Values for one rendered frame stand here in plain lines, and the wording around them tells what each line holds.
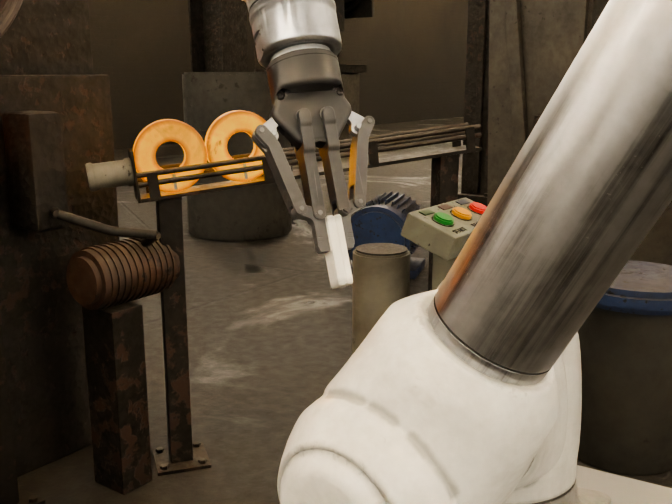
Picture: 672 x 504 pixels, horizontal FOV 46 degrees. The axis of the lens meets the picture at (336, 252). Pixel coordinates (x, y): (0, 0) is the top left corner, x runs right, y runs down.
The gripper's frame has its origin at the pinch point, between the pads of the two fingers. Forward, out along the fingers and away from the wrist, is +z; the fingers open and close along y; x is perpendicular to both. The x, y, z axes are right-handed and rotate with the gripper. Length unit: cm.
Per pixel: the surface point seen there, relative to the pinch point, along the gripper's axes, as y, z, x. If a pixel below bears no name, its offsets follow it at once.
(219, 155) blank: -7, -36, -88
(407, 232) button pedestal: -35, -10, -62
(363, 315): -29, 3, -79
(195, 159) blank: -1, -36, -88
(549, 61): -180, -98, -209
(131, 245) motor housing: 14, -19, -90
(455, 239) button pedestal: -41, -7, -55
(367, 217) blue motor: -90, -43, -228
